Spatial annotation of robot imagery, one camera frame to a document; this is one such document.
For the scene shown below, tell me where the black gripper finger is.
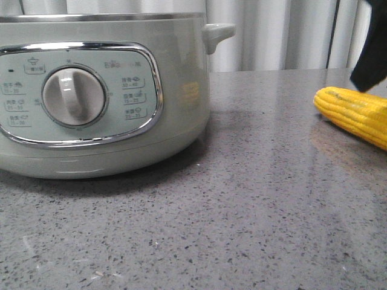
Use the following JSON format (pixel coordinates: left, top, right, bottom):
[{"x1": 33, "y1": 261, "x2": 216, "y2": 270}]
[{"x1": 350, "y1": 0, "x2": 386, "y2": 92}]

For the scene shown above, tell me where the yellow corn cob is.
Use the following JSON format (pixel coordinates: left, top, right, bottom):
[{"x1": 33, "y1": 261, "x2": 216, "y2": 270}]
[{"x1": 313, "y1": 86, "x2": 386, "y2": 150}]

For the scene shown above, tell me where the pale green electric cooking pot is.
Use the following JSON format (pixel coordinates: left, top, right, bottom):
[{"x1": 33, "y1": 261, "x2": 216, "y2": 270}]
[{"x1": 1, "y1": 12, "x2": 236, "y2": 179}]

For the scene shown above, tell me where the white pleated curtain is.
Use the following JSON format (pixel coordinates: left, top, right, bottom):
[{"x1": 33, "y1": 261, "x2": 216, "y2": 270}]
[{"x1": 1, "y1": 1, "x2": 371, "y2": 72}]

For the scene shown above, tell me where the grey white control knob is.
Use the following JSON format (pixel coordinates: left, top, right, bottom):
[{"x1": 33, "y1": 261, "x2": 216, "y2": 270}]
[{"x1": 42, "y1": 67, "x2": 105, "y2": 126}]

